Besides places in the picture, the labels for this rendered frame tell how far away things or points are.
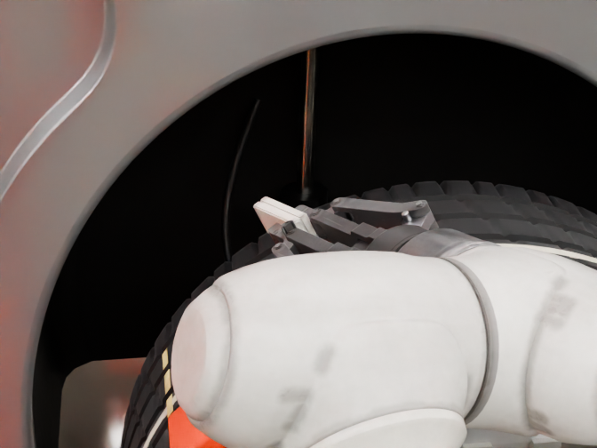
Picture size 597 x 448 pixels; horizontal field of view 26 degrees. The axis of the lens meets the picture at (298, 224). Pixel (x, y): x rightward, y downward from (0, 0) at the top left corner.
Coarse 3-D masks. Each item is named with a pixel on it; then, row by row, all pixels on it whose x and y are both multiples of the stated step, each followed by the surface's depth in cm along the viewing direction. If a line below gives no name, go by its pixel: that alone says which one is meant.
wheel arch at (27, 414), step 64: (256, 64) 127; (320, 64) 162; (384, 64) 163; (448, 64) 164; (512, 64) 165; (576, 64) 131; (192, 128) 163; (256, 128) 164; (320, 128) 165; (384, 128) 167; (448, 128) 168; (512, 128) 169; (576, 128) 170; (128, 192) 166; (192, 192) 167; (256, 192) 168; (576, 192) 174; (64, 256) 134; (128, 256) 170; (192, 256) 171; (64, 320) 173; (128, 320) 174
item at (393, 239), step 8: (384, 232) 92; (392, 232) 91; (400, 232) 91; (408, 232) 90; (416, 232) 90; (360, 240) 98; (376, 240) 91; (384, 240) 91; (392, 240) 90; (400, 240) 90; (408, 240) 89; (360, 248) 97; (368, 248) 91; (376, 248) 91; (384, 248) 90; (392, 248) 89; (400, 248) 89
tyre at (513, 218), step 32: (384, 192) 127; (416, 192) 127; (448, 192) 126; (480, 192) 127; (512, 192) 128; (448, 224) 119; (480, 224) 120; (512, 224) 120; (544, 224) 122; (576, 224) 125; (256, 256) 126; (160, 352) 129; (160, 384) 124; (128, 416) 133
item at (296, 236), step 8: (288, 224) 103; (288, 232) 103; (296, 232) 103; (304, 232) 102; (288, 240) 103; (296, 240) 102; (304, 240) 101; (312, 240) 101; (320, 240) 100; (304, 248) 101; (312, 248) 100; (320, 248) 99; (328, 248) 98; (336, 248) 97; (344, 248) 96; (352, 248) 96
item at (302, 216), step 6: (264, 198) 110; (270, 198) 109; (270, 204) 108; (276, 204) 108; (282, 204) 107; (282, 210) 107; (288, 210) 106; (294, 210) 105; (294, 216) 105; (300, 216) 104; (306, 216) 104; (306, 222) 104; (306, 228) 104; (312, 228) 105; (312, 234) 105
